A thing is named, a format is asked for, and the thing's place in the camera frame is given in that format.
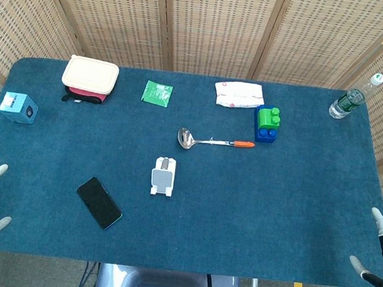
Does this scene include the green building block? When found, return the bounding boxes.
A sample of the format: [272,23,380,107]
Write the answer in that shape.
[256,105,283,131]

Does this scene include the steel ladle orange handle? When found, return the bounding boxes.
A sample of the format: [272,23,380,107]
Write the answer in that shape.
[176,126,257,157]

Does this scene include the blue green toy blocks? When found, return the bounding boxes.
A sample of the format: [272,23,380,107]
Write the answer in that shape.
[252,104,283,146]

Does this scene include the bamboo folding screen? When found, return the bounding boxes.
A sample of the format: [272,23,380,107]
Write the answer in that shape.
[0,0,383,209]

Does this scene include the black smartphone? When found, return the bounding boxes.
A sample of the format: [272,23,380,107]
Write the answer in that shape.
[72,175,127,232]

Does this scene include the blue table mat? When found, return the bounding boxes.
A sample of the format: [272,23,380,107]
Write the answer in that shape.
[0,53,383,287]

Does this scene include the light blue cube box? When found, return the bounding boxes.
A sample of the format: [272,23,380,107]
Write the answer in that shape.
[0,91,40,126]

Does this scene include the white phone stand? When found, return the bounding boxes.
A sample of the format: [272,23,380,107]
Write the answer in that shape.
[149,156,178,198]

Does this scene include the beige lunch box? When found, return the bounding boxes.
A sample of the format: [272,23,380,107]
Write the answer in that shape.
[60,53,121,97]

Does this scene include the pink black pouch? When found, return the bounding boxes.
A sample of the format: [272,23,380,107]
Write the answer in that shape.
[60,84,110,106]

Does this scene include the green foil sachet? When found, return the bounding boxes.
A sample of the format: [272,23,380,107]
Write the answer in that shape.
[140,79,174,108]

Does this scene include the clear water bottle green label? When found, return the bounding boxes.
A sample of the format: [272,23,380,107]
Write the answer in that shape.
[327,68,383,124]

